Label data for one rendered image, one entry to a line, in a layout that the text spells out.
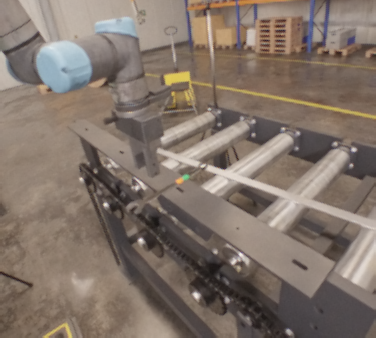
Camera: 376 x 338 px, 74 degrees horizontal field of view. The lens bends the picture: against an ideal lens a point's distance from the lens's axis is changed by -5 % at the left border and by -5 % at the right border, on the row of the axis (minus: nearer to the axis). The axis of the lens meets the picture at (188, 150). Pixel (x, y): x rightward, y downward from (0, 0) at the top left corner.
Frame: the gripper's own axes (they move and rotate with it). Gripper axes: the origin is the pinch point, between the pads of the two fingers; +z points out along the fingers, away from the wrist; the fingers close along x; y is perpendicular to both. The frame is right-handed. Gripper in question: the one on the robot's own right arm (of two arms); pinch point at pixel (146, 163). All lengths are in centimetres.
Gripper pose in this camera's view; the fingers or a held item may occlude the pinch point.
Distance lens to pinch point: 62.7
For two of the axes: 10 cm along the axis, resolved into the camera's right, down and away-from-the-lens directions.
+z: 1.2, 8.7, 4.8
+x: 6.5, 3.0, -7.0
